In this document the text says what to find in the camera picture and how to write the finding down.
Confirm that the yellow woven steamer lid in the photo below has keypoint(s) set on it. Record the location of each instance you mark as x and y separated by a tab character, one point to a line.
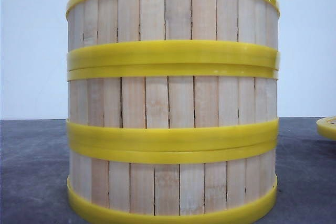
327	127

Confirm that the front bamboo steamer basket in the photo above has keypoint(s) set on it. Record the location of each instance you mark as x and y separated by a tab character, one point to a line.
182	175

